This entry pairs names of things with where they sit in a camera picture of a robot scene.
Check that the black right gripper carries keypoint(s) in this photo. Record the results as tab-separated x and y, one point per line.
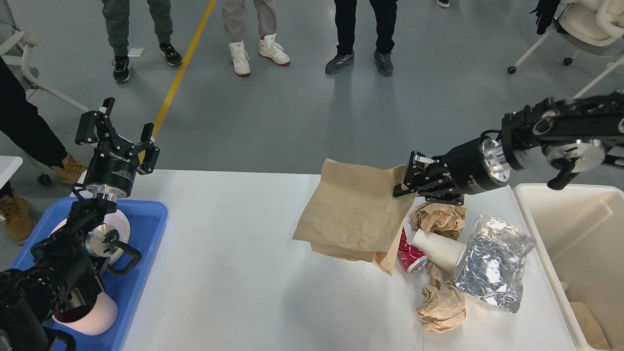
474	167

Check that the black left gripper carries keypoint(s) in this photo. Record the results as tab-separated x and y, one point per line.
108	171

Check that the brown paper bag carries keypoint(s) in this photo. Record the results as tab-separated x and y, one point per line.
353	215

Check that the silver foil wrapper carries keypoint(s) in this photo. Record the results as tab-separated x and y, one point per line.
491	268

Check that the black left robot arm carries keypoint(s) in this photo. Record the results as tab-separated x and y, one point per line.
69	264

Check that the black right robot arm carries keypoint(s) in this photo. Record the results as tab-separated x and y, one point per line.
574	136

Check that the crumpled brown paper upper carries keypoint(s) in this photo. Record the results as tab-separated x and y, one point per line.
443	219

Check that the tipped white paper cup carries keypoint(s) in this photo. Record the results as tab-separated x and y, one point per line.
442	251

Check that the blue plastic tray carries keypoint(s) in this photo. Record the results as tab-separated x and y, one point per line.
147	220

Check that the red foil wrapper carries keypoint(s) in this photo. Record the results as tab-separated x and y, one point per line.
412	258

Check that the person with tan boots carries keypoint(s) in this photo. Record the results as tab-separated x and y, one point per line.
21	122

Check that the crumpled brown paper ball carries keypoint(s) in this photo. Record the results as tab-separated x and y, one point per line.
443	309

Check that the white plastic bin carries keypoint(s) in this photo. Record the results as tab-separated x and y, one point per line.
579	233

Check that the white rolling chair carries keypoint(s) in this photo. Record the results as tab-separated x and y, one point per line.
592	26

